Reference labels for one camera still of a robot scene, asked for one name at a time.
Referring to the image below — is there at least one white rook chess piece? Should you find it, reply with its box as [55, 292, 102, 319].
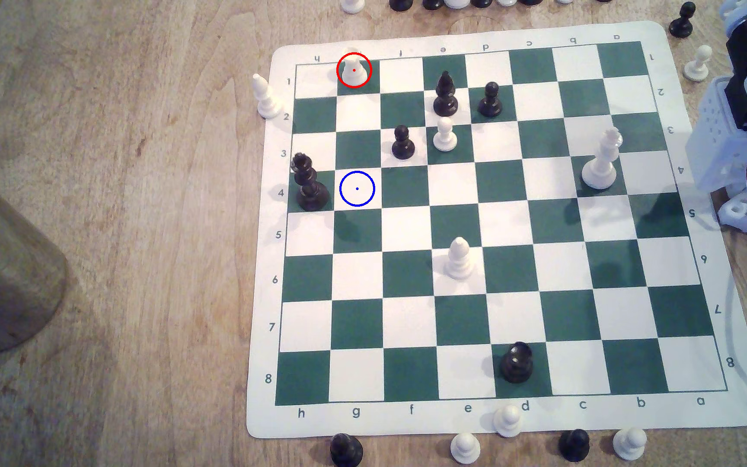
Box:
[341, 51, 369, 86]

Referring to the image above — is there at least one black king chess piece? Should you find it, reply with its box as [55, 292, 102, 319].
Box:
[290, 153, 331, 212]

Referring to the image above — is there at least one white bishop chess piece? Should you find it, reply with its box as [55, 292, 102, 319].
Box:
[252, 73, 283, 119]
[445, 237, 476, 280]

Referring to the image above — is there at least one black pawn chess piece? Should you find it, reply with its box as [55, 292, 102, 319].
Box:
[668, 2, 696, 38]
[479, 82, 503, 118]
[392, 125, 416, 160]
[558, 429, 591, 463]

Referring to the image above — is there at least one green and white chess mat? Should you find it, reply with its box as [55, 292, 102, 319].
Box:
[246, 21, 747, 439]

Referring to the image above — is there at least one white pawn chess piece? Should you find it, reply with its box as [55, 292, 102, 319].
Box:
[612, 427, 648, 461]
[450, 432, 481, 464]
[433, 117, 459, 153]
[683, 45, 713, 83]
[493, 405, 524, 438]

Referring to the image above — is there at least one black bishop chess piece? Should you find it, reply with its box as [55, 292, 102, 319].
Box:
[433, 70, 459, 118]

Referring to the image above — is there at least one white queen chess piece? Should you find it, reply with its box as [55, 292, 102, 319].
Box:
[581, 127, 624, 190]

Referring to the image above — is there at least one black pawn near bottom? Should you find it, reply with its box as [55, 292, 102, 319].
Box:
[501, 342, 534, 384]

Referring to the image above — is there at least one clear glass cylinder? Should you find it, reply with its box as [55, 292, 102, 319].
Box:
[0, 162, 68, 354]

